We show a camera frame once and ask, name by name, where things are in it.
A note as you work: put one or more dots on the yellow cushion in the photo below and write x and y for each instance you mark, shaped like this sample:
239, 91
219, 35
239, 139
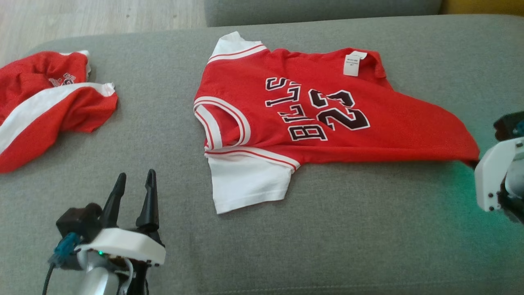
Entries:
483, 6

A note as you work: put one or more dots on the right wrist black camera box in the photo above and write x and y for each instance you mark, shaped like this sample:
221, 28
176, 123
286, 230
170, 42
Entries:
509, 127

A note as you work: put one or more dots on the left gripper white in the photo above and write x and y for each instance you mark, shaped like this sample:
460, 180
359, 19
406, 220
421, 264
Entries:
123, 245

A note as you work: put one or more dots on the grey sofa back cushion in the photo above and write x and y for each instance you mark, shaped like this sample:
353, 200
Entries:
319, 10

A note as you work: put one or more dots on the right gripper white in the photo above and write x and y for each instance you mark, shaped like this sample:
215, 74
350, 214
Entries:
491, 172

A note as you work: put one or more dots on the large grey sofa seat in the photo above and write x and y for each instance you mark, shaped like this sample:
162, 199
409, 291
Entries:
327, 229

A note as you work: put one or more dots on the red Bulls basketball jersey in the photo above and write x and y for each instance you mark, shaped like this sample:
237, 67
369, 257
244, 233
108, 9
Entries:
389, 135

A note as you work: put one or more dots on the red shorts with white stripe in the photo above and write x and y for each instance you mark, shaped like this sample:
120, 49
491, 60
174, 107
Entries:
49, 106

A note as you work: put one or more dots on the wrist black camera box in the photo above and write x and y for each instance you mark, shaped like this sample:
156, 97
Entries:
77, 221
509, 127

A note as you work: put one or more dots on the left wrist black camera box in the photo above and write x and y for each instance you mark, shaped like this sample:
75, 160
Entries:
77, 221

